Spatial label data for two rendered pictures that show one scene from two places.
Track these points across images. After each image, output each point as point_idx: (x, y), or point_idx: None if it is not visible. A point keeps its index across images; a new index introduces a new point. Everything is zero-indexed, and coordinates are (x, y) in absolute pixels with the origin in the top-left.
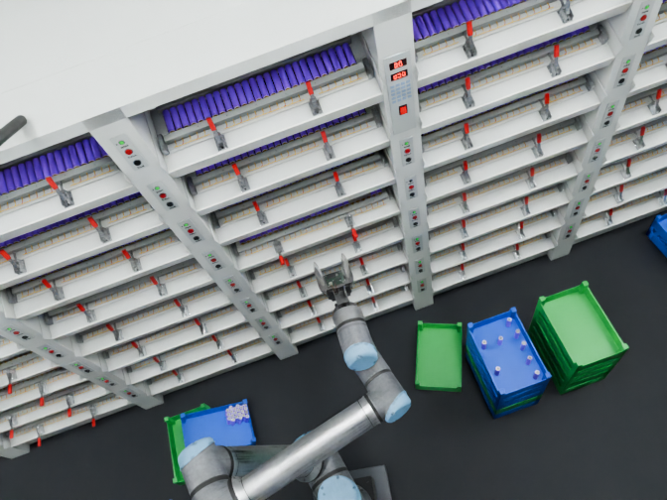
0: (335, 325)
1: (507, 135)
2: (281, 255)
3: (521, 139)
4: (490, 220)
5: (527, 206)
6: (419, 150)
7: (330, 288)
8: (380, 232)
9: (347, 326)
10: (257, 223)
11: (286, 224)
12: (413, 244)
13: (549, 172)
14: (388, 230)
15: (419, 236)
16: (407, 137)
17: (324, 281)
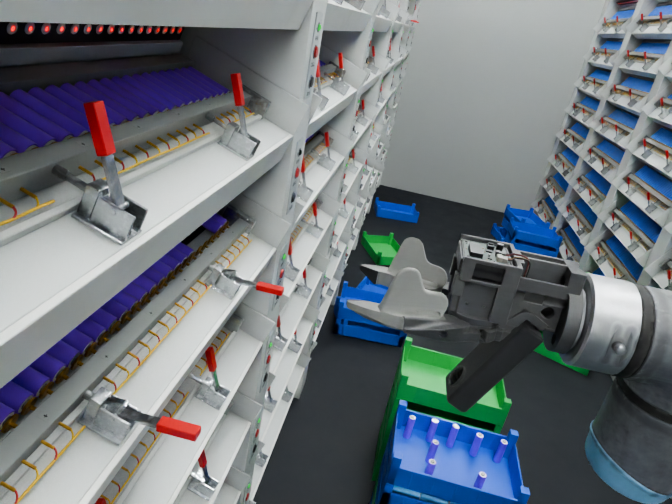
0: (634, 330)
1: (335, 102)
2: (162, 417)
3: (306, 149)
4: (285, 316)
5: (306, 282)
6: (316, 65)
7: (518, 263)
8: (224, 349)
9: (663, 296)
10: (100, 241)
11: (87, 337)
12: (264, 363)
13: (313, 219)
14: (230, 342)
15: (271, 337)
16: (320, 11)
17: (486, 261)
